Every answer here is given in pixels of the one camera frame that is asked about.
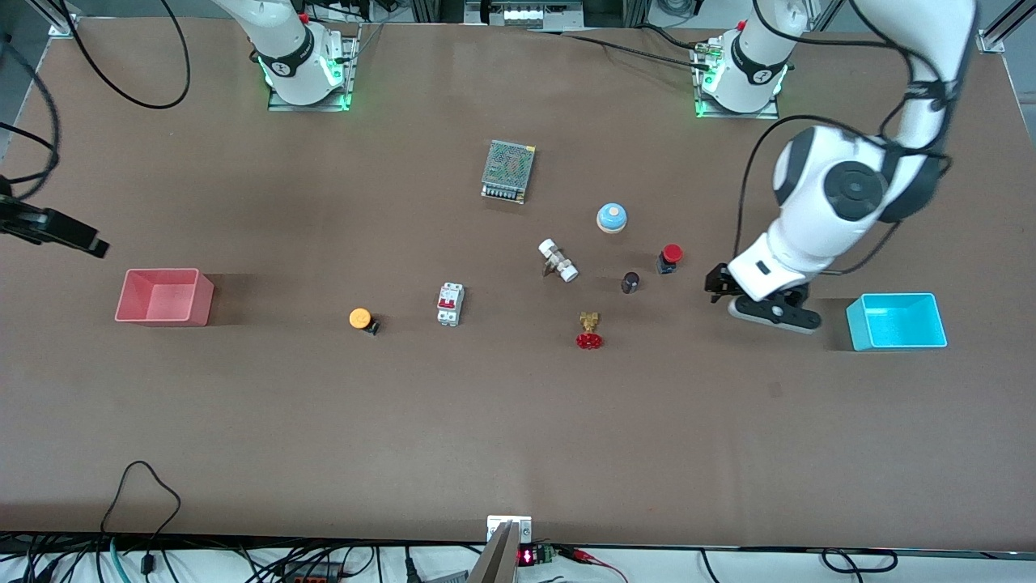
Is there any pink plastic bin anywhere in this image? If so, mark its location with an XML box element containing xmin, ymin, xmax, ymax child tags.
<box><xmin>114</xmin><ymin>268</ymin><xmax>215</xmax><ymax>328</ymax></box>

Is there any cyan plastic bin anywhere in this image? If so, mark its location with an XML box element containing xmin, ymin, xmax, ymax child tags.
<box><xmin>845</xmin><ymin>292</ymin><xmax>949</xmax><ymax>352</ymax></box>

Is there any white pipe fitting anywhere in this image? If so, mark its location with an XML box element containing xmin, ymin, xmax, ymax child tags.
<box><xmin>537</xmin><ymin>237</ymin><xmax>580</xmax><ymax>283</ymax></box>

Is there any metal mesh power supply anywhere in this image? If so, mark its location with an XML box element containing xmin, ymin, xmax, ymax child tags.
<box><xmin>481</xmin><ymin>139</ymin><xmax>537</xmax><ymax>205</ymax></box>

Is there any white red circuit breaker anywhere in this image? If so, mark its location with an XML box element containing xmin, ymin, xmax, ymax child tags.
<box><xmin>437</xmin><ymin>282</ymin><xmax>465</xmax><ymax>328</ymax></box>

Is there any white power strip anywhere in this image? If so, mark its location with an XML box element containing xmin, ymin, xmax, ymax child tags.
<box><xmin>465</xmin><ymin>0</ymin><xmax>585</xmax><ymax>31</ymax></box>

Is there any grey metal bar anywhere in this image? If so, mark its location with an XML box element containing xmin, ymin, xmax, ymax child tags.
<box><xmin>466</xmin><ymin>521</ymin><xmax>520</xmax><ymax>583</ymax></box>

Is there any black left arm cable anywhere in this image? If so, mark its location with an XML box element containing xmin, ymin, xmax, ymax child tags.
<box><xmin>732</xmin><ymin>0</ymin><xmax>952</xmax><ymax>276</ymax></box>

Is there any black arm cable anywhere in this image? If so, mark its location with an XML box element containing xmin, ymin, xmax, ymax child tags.
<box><xmin>732</xmin><ymin>0</ymin><xmax>952</xmax><ymax>276</ymax></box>
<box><xmin>55</xmin><ymin>0</ymin><xmax>193</xmax><ymax>111</ymax></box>

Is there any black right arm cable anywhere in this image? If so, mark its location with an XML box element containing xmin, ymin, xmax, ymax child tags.
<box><xmin>55</xmin><ymin>0</ymin><xmax>193</xmax><ymax>111</ymax></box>

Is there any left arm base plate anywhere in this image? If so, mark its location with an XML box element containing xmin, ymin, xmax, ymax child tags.
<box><xmin>694</xmin><ymin>39</ymin><xmax>781</xmax><ymax>121</ymax></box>

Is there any black cable across table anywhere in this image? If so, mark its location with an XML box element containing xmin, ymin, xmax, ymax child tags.
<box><xmin>526</xmin><ymin>24</ymin><xmax>717</xmax><ymax>72</ymax></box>

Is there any black looped table cable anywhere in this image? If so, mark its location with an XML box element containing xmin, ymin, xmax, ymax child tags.
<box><xmin>100</xmin><ymin>461</ymin><xmax>181</xmax><ymax>537</ymax></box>

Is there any black coiled floor cable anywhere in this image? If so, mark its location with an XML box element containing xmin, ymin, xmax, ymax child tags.
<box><xmin>820</xmin><ymin>548</ymin><xmax>900</xmax><ymax>573</ymax></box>

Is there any red clip wire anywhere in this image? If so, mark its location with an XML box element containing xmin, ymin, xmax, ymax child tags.
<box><xmin>558</xmin><ymin>547</ymin><xmax>631</xmax><ymax>583</ymax></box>

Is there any metal table edge bracket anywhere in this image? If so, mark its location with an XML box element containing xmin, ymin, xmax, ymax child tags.
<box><xmin>486</xmin><ymin>515</ymin><xmax>533</xmax><ymax>544</ymax></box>

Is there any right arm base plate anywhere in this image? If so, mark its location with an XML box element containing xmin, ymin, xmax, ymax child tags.
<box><xmin>266</xmin><ymin>36</ymin><xmax>362</xmax><ymax>113</ymax></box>

